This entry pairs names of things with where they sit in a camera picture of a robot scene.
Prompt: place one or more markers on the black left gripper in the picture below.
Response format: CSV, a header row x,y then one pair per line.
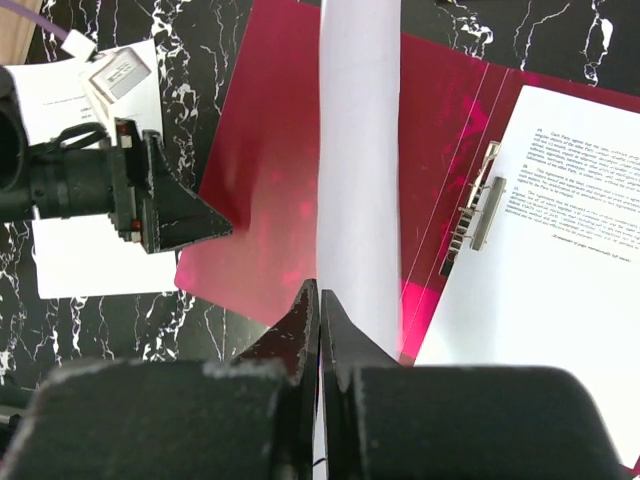
x,y
83,172

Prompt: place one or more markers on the white form paper sheet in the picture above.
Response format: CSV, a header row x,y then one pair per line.
x,y
357,247

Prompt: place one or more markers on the white bottom paper sheet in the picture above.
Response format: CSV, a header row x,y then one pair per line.
x,y
81,256

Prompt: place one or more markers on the silver folder clip mechanism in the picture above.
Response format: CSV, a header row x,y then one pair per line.
x,y
475,210

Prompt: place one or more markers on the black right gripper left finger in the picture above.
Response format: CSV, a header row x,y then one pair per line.
x,y
249,418

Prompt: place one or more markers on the white printed paper sheet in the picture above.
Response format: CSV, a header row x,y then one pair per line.
x,y
548,273

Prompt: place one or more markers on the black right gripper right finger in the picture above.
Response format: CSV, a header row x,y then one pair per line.
x,y
387,421

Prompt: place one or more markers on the wooden tray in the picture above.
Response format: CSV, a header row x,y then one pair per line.
x,y
16,34

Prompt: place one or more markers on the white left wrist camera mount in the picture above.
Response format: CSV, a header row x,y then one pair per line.
x,y
106,77

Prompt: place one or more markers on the red plastic clip folder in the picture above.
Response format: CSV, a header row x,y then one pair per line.
x,y
263,164

